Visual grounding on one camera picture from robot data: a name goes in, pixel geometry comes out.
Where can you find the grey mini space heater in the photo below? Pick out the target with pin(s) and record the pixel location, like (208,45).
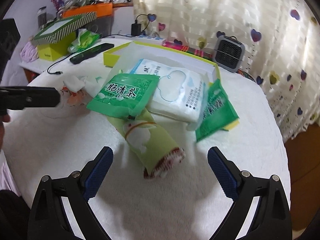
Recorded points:
(228,53)

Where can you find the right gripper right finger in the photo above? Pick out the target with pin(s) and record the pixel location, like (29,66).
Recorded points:
(271,219)

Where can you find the green patterned cloth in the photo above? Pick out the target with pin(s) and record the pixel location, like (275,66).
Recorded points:
(152,144)

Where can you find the yellow sponge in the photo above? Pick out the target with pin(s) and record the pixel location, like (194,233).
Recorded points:
(231,125)

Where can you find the orange storage box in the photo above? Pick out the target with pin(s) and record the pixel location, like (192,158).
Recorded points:
(101,10)

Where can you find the green wet wipes pack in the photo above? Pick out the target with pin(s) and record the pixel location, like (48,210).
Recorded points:
(84,40)

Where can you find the black smartphone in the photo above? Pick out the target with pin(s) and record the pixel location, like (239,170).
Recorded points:
(90,53)

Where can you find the white blue power strip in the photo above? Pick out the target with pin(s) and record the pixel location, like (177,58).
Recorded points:
(147,39)

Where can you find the white cotton pads bag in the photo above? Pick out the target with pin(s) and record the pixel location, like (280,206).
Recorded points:
(180,91)

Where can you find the pink folded cloth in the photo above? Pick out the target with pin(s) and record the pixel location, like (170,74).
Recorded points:
(29,53)

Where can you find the crumpled white tissue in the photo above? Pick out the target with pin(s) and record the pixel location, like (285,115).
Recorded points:
(90,84)

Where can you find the lime green box base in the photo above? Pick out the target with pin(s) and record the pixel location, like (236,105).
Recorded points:
(54,51)

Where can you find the lime green shallow box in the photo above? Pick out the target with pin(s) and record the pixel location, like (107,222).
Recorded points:
(125,56)

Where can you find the heart patterned cream curtain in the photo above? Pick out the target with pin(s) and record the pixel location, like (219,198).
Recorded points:
(276,41)

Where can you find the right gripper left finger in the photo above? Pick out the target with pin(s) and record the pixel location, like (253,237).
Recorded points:
(48,219)

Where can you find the person's left hand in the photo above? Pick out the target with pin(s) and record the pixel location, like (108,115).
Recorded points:
(3,119)

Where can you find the black charger adapter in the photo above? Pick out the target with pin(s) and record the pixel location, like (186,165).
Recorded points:
(136,29)

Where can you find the pink red plaid cloth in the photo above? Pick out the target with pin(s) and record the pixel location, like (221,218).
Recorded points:
(201,54)

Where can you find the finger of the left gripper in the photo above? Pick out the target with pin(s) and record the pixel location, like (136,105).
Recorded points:
(21,97)

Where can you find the green tea packet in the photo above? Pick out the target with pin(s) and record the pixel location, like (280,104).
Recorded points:
(125,96)
(218,113)

